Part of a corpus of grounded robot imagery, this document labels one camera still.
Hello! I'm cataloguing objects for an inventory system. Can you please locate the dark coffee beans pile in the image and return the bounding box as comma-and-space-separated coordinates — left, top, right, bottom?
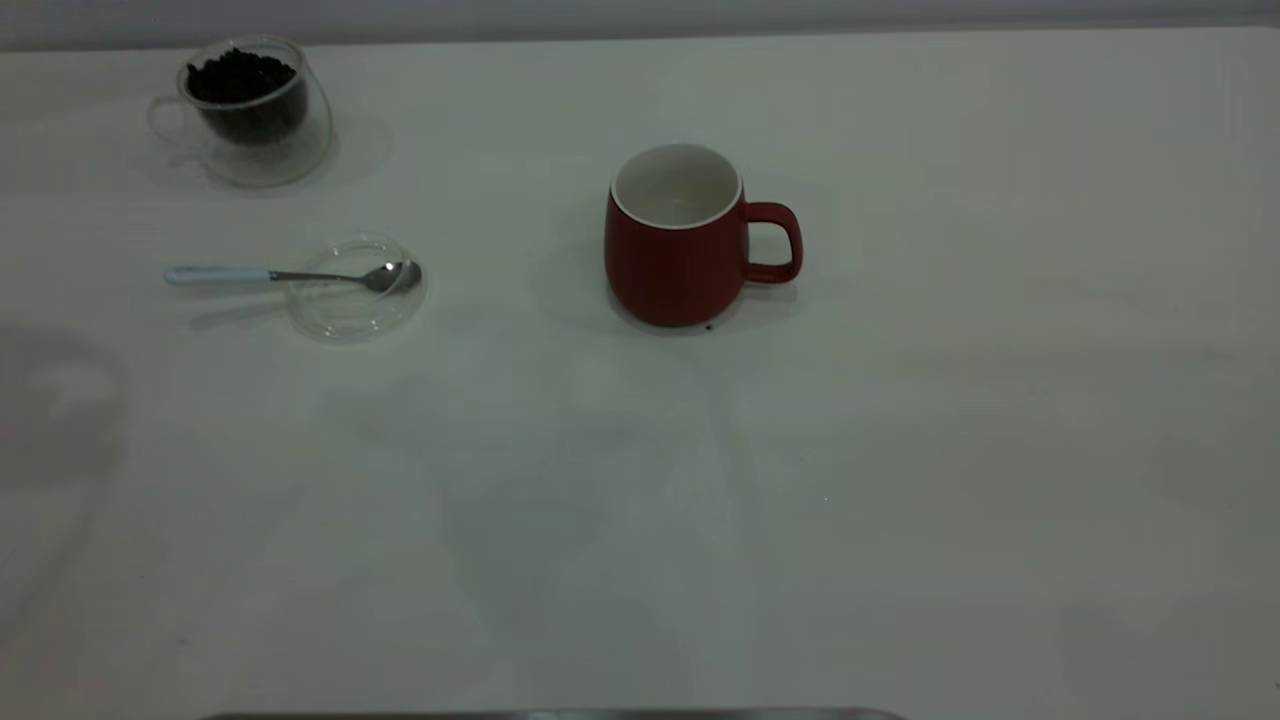
184, 46, 308, 149

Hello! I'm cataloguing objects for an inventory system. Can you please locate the clear glass saucer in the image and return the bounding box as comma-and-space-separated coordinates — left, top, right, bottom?
288, 231, 429, 345

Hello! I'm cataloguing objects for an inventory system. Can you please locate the red ceramic mug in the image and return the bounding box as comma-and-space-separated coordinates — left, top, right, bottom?
603, 143, 804, 329

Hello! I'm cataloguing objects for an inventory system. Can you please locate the metal spoon pale blue handle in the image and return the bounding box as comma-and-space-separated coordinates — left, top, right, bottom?
164, 259, 424, 296

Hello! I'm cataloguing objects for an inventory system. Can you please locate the clear glass cup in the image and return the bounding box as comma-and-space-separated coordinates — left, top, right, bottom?
147, 35, 333, 188

